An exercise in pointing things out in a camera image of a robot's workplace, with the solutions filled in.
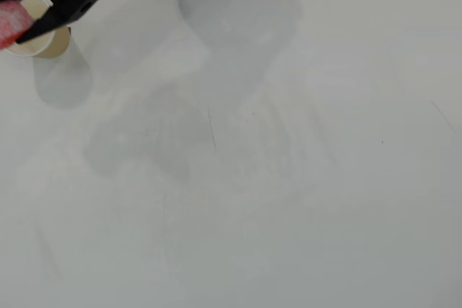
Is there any beige paper cup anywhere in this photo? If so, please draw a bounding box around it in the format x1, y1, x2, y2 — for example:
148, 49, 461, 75
1, 0, 71, 59

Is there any red foam cube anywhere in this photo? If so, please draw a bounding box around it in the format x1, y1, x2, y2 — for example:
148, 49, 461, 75
0, 0, 36, 52

